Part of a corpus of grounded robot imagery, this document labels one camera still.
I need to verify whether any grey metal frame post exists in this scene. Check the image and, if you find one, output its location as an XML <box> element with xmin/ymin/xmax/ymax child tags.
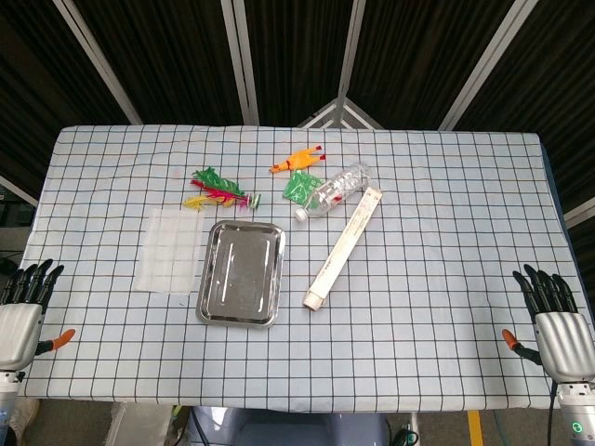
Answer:
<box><xmin>335</xmin><ymin>0</ymin><xmax>368</xmax><ymax>101</ymax></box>
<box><xmin>438</xmin><ymin>0</ymin><xmax>541</xmax><ymax>132</ymax></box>
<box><xmin>219</xmin><ymin>0</ymin><xmax>260</xmax><ymax>125</ymax></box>
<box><xmin>52</xmin><ymin>0</ymin><xmax>143</xmax><ymax>125</ymax></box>

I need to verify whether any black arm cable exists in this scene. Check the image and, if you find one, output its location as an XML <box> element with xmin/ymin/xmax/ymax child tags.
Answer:
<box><xmin>545</xmin><ymin>379</ymin><xmax>560</xmax><ymax>446</ymax></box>

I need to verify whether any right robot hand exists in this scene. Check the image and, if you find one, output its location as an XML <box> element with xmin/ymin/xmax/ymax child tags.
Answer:
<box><xmin>501</xmin><ymin>263</ymin><xmax>595</xmax><ymax>385</ymax></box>

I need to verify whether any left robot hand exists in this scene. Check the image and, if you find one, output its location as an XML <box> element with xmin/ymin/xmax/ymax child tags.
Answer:
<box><xmin>0</xmin><ymin>258</ymin><xmax>76</xmax><ymax>373</ymax></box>

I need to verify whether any checkered light blue tablecloth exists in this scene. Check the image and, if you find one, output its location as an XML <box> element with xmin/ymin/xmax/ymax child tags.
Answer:
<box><xmin>0</xmin><ymin>124</ymin><xmax>595</xmax><ymax>414</ymax></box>

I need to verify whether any grey metal triangular brace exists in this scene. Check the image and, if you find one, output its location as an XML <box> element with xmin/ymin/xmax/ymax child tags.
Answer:
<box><xmin>296</xmin><ymin>96</ymin><xmax>383</xmax><ymax>131</ymax></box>

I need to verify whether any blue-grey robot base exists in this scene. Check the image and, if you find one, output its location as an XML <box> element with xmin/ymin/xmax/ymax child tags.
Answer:
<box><xmin>185</xmin><ymin>405</ymin><xmax>390</xmax><ymax>446</ymax></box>

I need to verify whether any yellow rubber chicken toy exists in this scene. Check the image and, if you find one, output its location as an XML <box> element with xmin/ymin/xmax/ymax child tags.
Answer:
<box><xmin>268</xmin><ymin>144</ymin><xmax>325</xmax><ymax>176</ymax></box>

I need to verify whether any long white roll box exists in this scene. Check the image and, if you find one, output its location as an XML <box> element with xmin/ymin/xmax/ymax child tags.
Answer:
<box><xmin>302</xmin><ymin>186</ymin><xmax>385</xmax><ymax>311</ymax></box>

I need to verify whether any colourful feather shuttlecock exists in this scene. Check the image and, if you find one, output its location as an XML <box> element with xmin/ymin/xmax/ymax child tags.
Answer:
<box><xmin>182</xmin><ymin>166</ymin><xmax>263</xmax><ymax>214</ymax></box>

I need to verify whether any green snack packet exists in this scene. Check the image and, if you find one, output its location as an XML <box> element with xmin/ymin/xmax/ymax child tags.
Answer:
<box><xmin>282</xmin><ymin>169</ymin><xmax>324</xmax><ymax>204</ymax></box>

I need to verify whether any clear plastic bottle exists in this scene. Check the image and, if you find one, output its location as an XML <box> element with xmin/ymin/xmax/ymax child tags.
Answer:
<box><xmin>295</xmin><ymin>161</ymin><xmax>374</xmax><ymax>222</ymax></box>

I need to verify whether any metal tray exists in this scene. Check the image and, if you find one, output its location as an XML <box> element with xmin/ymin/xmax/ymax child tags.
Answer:
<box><xmin>195</xmin><ymin>219</ymin><xmax>287</xmax><ymax>331</ymax></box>

